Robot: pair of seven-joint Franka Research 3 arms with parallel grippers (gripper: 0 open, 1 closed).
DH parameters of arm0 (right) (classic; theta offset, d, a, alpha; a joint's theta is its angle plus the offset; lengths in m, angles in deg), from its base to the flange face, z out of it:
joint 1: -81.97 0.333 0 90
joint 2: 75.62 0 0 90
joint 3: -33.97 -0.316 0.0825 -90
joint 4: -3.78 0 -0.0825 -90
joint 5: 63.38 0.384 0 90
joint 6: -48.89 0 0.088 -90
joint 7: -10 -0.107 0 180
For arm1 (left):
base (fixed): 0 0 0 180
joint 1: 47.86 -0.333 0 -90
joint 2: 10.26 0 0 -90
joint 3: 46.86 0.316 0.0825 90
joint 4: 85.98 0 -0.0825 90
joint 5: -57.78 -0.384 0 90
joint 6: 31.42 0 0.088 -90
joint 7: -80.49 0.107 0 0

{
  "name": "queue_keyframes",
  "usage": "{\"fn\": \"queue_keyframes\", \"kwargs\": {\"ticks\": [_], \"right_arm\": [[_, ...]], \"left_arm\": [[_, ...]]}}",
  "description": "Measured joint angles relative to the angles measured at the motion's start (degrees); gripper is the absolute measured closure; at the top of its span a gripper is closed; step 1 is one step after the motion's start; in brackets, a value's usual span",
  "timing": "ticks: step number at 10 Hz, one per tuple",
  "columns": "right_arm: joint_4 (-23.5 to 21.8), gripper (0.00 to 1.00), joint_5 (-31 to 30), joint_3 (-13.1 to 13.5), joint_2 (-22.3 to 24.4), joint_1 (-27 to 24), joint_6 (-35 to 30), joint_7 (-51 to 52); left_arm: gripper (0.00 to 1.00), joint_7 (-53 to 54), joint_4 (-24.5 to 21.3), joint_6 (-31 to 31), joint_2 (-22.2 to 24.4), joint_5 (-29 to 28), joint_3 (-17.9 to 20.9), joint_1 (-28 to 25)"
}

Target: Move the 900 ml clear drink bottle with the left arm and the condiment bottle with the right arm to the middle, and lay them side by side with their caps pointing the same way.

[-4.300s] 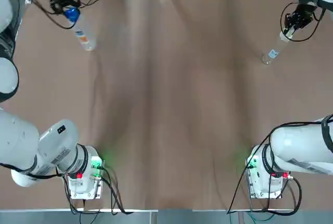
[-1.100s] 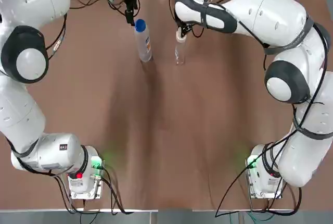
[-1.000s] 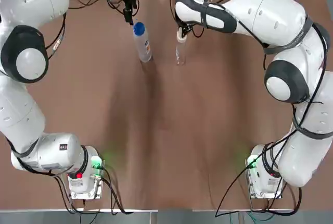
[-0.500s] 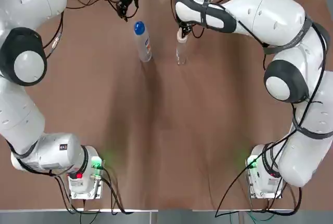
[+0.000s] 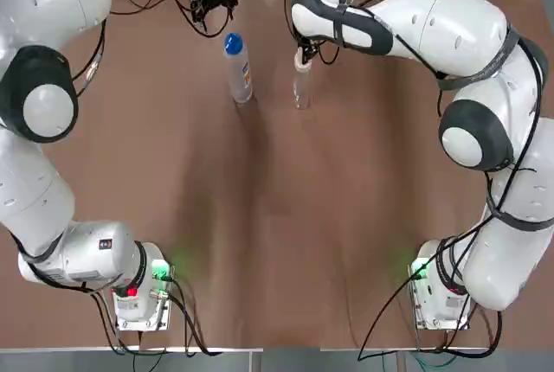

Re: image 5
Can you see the clear condiment bottle white cap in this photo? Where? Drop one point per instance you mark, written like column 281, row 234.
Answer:
column 302, row 86

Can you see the clear drink bottle blue cap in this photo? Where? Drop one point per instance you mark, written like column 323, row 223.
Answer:
column 238, row 82

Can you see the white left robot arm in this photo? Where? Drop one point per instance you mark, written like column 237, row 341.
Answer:
column 43, row 0

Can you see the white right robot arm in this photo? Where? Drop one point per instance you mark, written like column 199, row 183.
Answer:
column 433, row 21

